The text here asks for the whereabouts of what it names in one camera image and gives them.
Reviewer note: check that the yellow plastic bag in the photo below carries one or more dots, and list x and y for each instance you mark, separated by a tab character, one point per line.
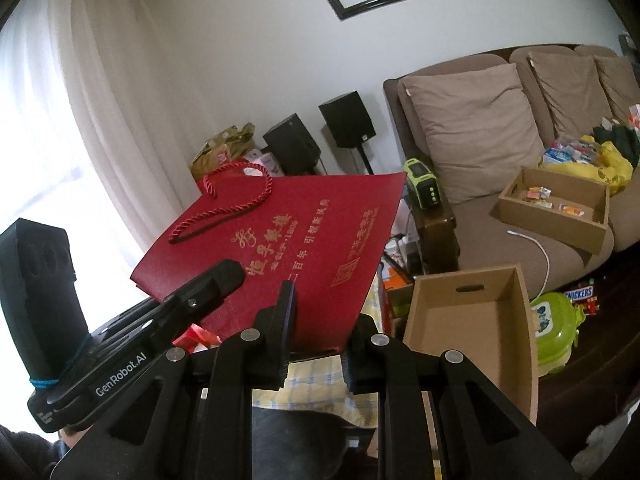
612	170

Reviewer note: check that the white curtain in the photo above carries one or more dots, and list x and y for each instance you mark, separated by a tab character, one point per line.
100	85

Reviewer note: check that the yellow checked tablecloth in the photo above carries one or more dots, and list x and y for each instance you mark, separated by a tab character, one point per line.
310	385

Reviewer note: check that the gold paper bag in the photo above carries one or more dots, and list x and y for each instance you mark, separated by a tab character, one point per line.
220	152

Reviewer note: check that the shallow cardboard tray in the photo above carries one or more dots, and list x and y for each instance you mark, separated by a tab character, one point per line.
550	230

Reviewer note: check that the person's grey trousers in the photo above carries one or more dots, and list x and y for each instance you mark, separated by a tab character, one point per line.
300	450

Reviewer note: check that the dark green clothing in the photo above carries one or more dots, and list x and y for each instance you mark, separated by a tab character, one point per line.
617	142

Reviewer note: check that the black speaker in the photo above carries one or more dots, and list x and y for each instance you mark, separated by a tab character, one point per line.
292	145
347	120

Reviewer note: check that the red paper gift bag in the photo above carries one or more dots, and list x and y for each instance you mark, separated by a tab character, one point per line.
300	220

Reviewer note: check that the brown candy bar packet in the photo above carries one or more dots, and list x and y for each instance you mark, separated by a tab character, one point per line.
580	294

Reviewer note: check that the green plastic container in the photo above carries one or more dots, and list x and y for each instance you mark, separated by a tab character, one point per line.
555	340

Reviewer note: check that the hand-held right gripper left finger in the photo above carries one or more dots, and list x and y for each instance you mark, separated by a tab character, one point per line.
280	345

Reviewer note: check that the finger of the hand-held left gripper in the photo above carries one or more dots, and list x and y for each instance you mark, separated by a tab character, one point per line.
220	280

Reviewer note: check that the brown sofa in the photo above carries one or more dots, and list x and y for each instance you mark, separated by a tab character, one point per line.
480	240

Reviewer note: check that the large beige cushion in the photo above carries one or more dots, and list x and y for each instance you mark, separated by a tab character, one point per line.
470	130

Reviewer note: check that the green portable power station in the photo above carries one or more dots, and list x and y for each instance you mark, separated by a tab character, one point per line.
424	187

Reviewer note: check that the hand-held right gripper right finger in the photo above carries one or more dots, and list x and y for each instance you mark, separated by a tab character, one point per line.
352	372

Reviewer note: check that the deep cardboard box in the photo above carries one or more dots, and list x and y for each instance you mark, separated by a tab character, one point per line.
460	340

